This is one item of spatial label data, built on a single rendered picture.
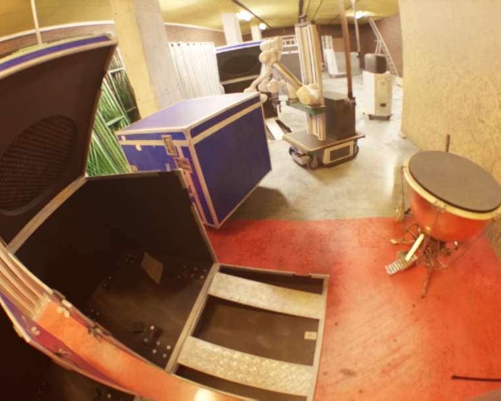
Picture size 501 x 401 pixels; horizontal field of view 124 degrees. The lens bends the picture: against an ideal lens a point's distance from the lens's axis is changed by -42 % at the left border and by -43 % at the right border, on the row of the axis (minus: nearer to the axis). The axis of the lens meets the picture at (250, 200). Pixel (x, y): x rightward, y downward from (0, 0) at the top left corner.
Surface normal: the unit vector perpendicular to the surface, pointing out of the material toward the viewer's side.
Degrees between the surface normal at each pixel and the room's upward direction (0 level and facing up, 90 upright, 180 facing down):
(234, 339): 2
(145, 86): 90
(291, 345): 2
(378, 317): 0
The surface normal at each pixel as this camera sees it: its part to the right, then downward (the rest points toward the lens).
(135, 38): -0.18, 0.60
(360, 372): -0.18, -0.80
